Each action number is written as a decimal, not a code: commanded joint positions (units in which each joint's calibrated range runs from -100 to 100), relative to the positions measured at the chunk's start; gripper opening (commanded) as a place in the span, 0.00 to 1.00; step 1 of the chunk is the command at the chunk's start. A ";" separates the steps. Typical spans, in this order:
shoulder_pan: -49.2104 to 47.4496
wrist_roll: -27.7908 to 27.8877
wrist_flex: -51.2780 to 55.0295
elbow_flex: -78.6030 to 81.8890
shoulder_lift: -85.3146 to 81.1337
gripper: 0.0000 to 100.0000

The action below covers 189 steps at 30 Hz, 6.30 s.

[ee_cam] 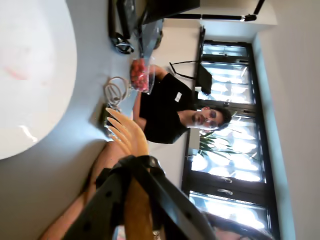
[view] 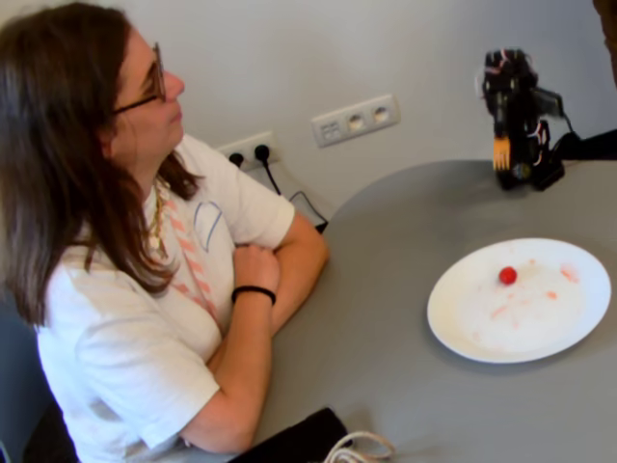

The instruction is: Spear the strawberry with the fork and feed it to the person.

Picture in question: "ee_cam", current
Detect black framed window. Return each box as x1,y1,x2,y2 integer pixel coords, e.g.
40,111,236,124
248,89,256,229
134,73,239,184
181,26,281,240

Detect man's tinted glasses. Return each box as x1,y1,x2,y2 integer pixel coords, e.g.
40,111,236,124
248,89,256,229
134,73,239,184
203,109,221,128

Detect small dark flat device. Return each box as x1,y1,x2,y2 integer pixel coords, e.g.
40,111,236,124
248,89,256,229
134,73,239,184
95,103,119,137

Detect clear plastic strawberry punnet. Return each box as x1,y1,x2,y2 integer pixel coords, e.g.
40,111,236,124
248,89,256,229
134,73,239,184
129,56,157,95

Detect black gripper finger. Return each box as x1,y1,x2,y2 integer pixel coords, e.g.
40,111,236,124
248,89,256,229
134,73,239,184
131,154,217,240
63,155,138,240

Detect clear plastic bag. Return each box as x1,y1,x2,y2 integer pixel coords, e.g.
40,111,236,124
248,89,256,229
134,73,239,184
135,19,165,60

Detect bare person forearm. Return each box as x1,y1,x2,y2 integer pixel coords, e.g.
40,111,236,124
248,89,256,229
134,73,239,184
39,140,132,240

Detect light wooden fork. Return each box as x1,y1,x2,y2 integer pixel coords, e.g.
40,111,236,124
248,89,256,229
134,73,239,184
105,107,154,240

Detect man in black t-shirt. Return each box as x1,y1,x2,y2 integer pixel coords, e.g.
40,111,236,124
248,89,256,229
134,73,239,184
131,64,233,145

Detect large white plate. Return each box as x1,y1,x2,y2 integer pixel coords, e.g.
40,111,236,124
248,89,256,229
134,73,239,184
0,0,78,161

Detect pile of red strawberries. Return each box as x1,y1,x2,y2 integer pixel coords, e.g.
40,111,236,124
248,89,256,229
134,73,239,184
129,59,148,91

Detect green potted plant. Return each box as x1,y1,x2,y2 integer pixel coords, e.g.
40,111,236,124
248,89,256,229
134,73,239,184
198,128,242,156

